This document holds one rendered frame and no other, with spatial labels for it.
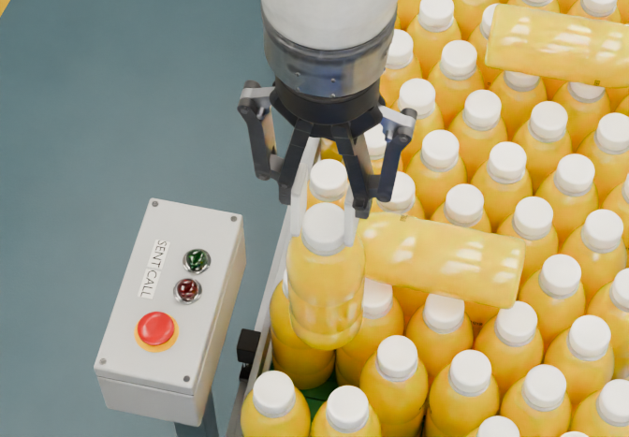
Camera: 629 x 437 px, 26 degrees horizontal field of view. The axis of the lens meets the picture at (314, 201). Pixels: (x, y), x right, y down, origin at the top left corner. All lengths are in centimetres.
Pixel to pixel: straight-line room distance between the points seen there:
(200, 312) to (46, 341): 127
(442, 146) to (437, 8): 19
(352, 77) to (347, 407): 48
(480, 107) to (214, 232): 32
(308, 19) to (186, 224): 59
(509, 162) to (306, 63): 59
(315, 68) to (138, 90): 200
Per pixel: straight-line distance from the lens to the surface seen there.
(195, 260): 137
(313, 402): 153
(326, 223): 114
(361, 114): 96
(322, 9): 84
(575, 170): 146
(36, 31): 302
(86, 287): 265
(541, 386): 133
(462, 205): 142
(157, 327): 134
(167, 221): 141
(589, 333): 136
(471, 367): 133
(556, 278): 139
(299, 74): 91
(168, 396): 135
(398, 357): 133
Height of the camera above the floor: 230
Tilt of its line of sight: 58 degrees down
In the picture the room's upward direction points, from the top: straight up
